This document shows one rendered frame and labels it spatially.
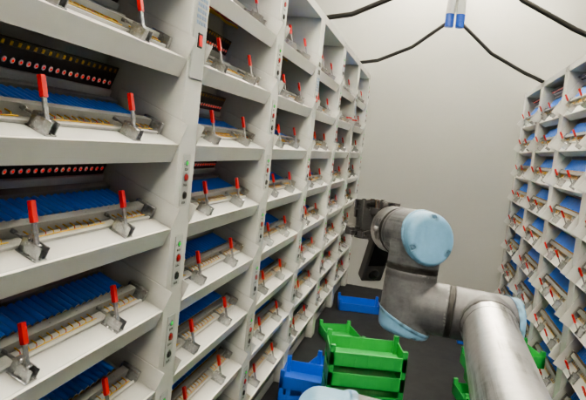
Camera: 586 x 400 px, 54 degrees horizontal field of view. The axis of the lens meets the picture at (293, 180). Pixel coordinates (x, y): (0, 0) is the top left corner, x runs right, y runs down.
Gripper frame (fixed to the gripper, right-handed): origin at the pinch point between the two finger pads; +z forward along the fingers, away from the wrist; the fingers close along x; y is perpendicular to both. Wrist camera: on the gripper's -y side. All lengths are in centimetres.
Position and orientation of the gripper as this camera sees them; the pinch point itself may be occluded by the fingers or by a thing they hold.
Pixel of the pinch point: (352, 228)
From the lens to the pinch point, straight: 132.4
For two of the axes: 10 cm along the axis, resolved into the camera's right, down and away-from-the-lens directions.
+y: 1.0, -9.9, 0.1
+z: -2.6, -0.2, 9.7
